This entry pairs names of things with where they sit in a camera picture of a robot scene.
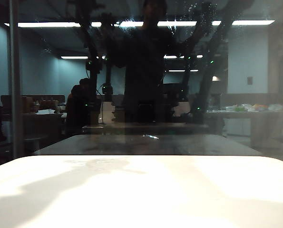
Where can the grey window frame post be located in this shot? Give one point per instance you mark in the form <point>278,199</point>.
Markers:
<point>15,95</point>

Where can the large glass window pane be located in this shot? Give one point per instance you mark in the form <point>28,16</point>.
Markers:
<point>246,71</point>

